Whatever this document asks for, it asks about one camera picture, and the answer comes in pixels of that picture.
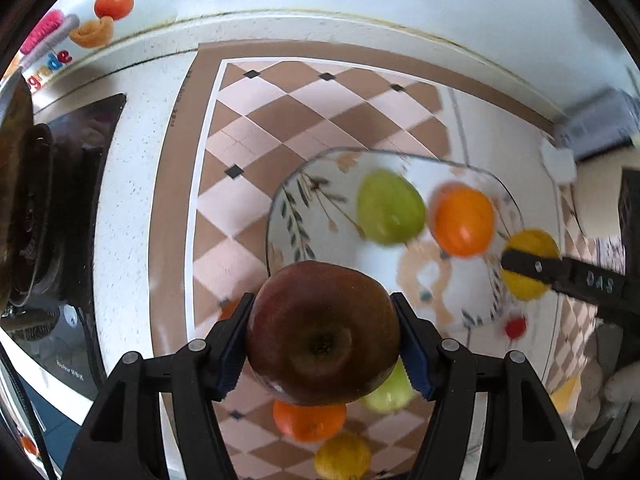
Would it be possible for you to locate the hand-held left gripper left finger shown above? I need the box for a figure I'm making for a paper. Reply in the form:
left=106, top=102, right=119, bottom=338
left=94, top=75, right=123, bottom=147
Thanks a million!
left=60, top=292, right=256, bottom=480

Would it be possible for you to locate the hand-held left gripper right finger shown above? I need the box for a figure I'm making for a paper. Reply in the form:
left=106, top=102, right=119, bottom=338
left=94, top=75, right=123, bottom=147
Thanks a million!
left=390, top=291, right=586, bottom=480

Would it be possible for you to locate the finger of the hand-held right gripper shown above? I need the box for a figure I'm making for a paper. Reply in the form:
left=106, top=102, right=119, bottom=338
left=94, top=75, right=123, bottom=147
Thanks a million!
left=501, top=248, right=569, bottom=290

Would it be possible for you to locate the yellow lemon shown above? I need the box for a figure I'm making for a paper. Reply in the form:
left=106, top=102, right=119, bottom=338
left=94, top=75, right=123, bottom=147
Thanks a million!
left=501, top=228, right=561, bottom=301
left=314, top=432, right=373, bottom=480

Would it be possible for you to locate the dark red apple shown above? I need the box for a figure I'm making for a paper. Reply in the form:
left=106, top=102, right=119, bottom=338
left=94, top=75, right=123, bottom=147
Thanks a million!
left=245, top=261, right=402, bottom=407

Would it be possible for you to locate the leaf pattern oval plate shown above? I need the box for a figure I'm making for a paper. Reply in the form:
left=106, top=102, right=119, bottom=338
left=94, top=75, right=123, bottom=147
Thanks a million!
left=265, top=147, right=526, bottom=331

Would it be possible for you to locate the green apple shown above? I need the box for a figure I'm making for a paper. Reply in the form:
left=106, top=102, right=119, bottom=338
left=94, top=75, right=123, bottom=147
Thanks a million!
left=362, top=360, right=416, bottom=413
left=356, top=170, right=427, bottom=246

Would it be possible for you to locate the orange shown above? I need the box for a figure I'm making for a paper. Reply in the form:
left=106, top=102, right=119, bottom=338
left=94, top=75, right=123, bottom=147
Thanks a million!
left=272, top=399, right=347, bottom=443
left=430, top=183, right=496, bottom=257

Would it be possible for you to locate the grey fuzzy slipper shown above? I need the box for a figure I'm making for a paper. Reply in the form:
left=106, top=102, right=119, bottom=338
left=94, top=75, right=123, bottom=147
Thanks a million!
left=572, top=355, right=606, bottom=438
left=602, top=365, right=640, bottom=431

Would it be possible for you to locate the white crumpled tissue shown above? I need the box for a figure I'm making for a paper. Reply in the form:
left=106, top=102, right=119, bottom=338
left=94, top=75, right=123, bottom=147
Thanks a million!
left=540, top=141, right=577, bottom=183

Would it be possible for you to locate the grey spray can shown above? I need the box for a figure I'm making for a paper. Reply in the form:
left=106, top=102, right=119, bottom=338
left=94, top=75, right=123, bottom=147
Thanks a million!
left=555, top=89, right=636, bottom=161

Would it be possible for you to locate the checkered kitchen mat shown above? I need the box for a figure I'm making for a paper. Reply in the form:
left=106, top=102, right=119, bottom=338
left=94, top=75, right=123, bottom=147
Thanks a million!
left=150, top=42, right=601, bottom=480

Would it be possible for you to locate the blue cabinet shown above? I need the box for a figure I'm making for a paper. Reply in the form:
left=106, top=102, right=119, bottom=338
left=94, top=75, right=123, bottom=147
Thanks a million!
left=10, top=375, right=58, bottom=480

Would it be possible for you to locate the black gas stove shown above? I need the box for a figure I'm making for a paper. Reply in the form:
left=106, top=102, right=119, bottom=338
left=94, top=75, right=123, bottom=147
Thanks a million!
left=0, top=92, right=128, bottom=401

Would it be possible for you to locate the black wok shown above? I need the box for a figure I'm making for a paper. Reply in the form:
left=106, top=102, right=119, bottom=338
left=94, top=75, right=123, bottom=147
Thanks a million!
left=0, top=72, right=36, bottom=311

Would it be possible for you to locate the gold ingot wall sticker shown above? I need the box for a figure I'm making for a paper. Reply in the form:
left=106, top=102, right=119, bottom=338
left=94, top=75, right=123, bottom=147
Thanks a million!
left=69, top=16, right=115, bottom=49

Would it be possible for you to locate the colourful letter wall sticker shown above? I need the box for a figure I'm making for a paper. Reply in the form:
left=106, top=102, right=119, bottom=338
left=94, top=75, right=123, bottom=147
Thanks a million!
left=15, top=10, right=81, bottom=91

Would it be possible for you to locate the orange fruit wall sticker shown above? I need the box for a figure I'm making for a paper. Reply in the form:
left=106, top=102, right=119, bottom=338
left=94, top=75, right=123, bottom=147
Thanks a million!
left=94, top=0, right=136, bottom=21

